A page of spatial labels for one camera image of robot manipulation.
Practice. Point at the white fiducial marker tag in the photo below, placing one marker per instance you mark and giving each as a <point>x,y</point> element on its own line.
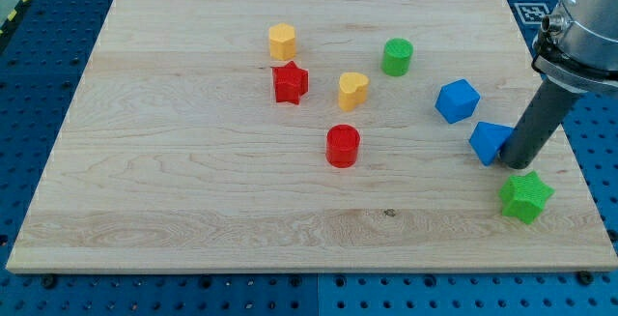
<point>531,13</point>

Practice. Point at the red star block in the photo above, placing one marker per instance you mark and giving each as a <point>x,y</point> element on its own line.
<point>290,82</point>

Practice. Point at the blue cube block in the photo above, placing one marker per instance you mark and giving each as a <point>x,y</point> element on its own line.
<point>457,101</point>

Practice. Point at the red cylinder block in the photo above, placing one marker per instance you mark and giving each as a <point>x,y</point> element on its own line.
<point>342,143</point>

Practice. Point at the yellow heart block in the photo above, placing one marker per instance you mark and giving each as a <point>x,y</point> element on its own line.
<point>353,90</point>

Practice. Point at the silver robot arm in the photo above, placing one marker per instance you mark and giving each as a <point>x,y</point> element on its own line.
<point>576,46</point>

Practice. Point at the yellow hexagon block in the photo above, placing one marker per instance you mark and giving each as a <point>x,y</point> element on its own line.
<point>282,41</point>

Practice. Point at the light wooden board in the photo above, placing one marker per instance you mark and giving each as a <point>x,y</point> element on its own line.
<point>174,156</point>

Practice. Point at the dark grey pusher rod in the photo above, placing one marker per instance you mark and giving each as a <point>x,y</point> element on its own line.
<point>537,124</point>

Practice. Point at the blue triangle block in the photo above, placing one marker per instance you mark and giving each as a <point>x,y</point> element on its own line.
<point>487,139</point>

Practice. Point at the green star block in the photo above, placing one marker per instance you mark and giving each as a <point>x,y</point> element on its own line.
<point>524,196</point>

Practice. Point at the green cylinder block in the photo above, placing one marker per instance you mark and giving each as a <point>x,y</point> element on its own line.
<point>396,57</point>

